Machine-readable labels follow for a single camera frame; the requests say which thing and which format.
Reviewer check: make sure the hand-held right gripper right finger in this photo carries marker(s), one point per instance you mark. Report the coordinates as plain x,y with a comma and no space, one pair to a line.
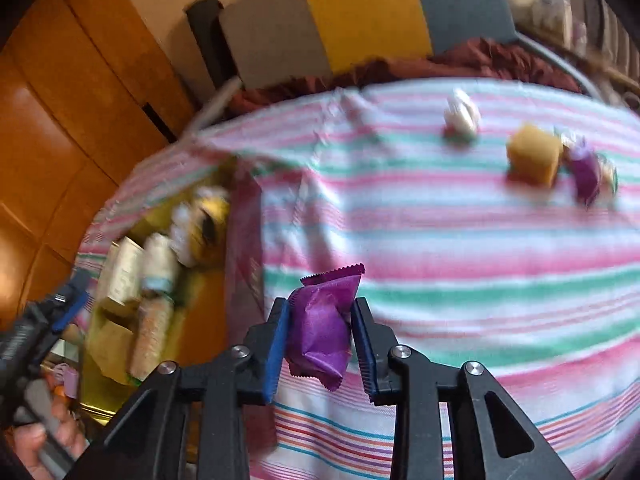
365,351

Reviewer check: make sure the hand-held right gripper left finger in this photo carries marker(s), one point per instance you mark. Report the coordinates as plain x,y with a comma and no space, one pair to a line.
277,345

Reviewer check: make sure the yellow snack packet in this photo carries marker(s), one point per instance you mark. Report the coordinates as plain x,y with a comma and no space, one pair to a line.
212,220

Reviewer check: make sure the pale carton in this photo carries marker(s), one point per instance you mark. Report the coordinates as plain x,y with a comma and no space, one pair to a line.
122,272

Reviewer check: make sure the small yellow sponge cube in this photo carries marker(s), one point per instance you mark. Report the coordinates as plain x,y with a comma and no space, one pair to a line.
532,156

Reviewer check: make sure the person's left hand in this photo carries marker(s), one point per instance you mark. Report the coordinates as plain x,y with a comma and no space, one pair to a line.
70,435

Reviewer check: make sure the green white packet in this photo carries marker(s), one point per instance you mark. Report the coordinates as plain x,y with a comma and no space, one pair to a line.
609,175

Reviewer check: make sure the wooden wardrobe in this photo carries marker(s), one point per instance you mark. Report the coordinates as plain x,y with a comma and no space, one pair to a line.
75,110

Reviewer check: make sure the dark red blanket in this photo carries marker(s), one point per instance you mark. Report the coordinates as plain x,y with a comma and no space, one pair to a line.
450,65

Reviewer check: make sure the grey white slat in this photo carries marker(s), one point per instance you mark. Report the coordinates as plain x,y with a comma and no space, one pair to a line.
215,105

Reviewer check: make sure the white fluffy packet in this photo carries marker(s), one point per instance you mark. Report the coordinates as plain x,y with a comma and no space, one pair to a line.
182,235

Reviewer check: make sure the cardboard box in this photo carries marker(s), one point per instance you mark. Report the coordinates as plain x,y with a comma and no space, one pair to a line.
245,240

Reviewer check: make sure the white snack packet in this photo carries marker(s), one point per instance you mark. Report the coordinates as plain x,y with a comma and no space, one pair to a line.
461,115

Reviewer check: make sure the wooden desk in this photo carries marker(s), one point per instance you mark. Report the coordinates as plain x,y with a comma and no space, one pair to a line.
590,30

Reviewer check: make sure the purple snack packet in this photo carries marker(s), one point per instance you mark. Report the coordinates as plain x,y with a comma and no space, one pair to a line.
320,325
585,172

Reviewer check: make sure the striped bed sheet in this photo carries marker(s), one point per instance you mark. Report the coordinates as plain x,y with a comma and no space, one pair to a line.
425,260

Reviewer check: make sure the grey bed frame rail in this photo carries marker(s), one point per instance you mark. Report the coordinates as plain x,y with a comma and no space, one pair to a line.
565,65

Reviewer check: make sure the long striped packet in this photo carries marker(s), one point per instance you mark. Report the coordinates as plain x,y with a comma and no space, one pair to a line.
150,332

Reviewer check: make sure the pale round packet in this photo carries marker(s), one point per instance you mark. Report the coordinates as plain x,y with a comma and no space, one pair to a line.
159,262

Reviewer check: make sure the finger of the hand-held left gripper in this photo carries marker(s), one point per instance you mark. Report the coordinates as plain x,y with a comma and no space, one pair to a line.
75,297

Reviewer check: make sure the black cushion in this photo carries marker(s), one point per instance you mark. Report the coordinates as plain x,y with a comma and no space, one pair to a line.
210,40

